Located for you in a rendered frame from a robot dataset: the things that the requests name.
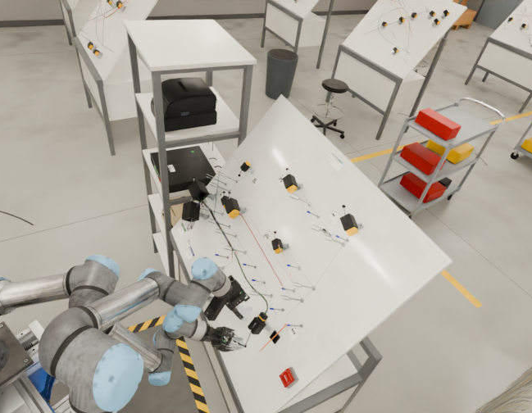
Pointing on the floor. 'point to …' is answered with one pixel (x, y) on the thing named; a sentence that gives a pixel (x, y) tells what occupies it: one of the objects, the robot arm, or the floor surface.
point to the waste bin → (280, 72)
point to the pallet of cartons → (465, 18)
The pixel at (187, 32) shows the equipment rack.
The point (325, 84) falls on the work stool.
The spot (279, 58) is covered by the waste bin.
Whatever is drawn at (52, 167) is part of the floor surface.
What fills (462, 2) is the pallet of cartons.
